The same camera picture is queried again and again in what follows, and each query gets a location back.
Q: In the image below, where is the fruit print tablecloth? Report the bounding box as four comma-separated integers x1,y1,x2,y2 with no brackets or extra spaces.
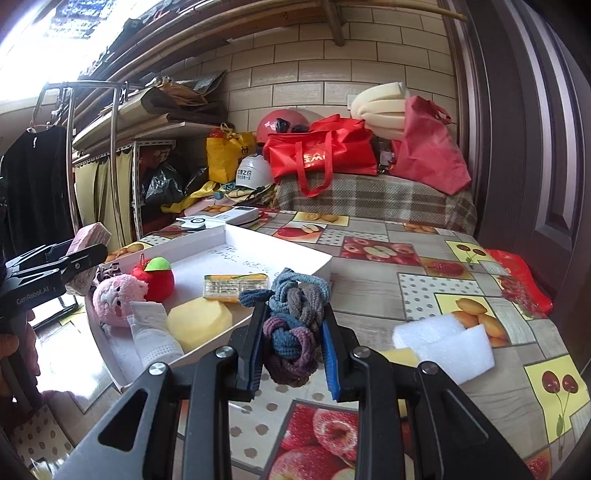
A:
99,210,591,480

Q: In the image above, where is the pink cloth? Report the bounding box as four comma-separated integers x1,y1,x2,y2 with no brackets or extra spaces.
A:
65,222,112,297

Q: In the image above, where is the wooden pole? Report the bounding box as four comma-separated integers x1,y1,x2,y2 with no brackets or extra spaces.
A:
402,0,468,22

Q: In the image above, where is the white towel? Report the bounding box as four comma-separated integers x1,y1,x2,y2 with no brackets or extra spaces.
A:
128,301,185,370

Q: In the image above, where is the brown wooden door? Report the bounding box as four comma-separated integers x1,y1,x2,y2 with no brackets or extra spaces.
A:
438,0,591,354

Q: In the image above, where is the bundle of braided hair ties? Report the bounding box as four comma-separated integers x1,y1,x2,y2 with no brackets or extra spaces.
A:
239,268,332,387

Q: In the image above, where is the red plush apple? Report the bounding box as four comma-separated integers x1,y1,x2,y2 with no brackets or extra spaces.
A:
130,257,175,304

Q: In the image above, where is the white foam sheet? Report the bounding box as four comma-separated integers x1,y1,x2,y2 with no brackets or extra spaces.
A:
418,323,495,385
392,314,465,352

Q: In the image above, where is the white shallow tray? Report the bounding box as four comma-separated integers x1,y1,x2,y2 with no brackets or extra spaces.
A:
85,224,333,394

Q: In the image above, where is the plaid cloth covered bench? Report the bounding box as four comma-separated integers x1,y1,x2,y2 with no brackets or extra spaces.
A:
276,173,478,236

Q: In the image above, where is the person's left hand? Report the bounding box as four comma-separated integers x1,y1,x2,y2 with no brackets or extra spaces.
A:
0,310,43,402

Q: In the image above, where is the stack of brown paper bags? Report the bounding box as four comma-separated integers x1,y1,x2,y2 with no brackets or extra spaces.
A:
141,69,230,125

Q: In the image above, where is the white round device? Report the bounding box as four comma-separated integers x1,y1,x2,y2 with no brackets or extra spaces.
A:
176,215,227,231

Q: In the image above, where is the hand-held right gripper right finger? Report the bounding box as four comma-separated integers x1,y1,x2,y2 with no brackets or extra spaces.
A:
322,303,533,480

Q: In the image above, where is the metal wall bracket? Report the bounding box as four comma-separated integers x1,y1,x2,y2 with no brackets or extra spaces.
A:
323,0,348,47

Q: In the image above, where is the yellow crumpled cloth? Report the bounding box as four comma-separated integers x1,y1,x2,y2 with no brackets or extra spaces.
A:
161,180,278,214

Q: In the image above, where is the black plastic bag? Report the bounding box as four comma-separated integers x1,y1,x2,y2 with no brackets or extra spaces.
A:
185,166,208,195
144,161,185,206

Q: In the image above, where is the yellow shelf curtain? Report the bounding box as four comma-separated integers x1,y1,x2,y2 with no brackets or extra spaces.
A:
74,150,139,248

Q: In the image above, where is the red tote bag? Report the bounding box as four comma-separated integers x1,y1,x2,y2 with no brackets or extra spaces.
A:
263,115,379,198

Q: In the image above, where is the bundle of bamboo poles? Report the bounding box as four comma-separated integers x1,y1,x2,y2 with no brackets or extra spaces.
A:
69,0,333,116

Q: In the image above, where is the red helmet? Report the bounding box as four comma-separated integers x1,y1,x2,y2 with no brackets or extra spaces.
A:
256,108,311,144

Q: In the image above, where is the steel clothes rack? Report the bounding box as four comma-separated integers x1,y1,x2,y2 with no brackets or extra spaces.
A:
28,80,131,287

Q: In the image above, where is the cream foam roll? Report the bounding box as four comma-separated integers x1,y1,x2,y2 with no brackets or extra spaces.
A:
350,82,411,139

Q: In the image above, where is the dark red fabric bag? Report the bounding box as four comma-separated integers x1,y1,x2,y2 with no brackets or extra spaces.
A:
390,95,472,195

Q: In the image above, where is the white helmet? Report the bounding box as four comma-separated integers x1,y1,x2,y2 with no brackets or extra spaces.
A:
235,154,277,190

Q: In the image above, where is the yellow shopping bag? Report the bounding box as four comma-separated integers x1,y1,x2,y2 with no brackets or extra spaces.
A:
206,124,257,184

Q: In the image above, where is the metal storage shelf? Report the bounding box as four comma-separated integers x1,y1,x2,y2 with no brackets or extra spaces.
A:
71,119,228,246

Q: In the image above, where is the pink plush toy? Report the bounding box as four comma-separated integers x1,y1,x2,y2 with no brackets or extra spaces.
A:
92,273,149,328

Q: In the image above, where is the cream dotted cushion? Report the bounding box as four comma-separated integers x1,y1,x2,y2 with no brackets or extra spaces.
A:
9,404,75,472

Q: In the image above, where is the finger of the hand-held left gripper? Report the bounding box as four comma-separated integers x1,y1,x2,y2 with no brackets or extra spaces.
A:
9,243,109,283
4,240,75,271

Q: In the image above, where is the black hanging garment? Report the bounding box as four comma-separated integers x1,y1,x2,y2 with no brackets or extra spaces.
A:
0,126,77,265

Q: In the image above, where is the yellow labelled packet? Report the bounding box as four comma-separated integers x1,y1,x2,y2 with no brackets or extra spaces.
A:
204,274,270,304

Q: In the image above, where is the red plastic bag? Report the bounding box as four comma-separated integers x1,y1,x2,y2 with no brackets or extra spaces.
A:
484,249,554,319

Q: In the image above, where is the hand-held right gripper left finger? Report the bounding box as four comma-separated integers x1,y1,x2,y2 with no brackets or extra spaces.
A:
55,302,269,480

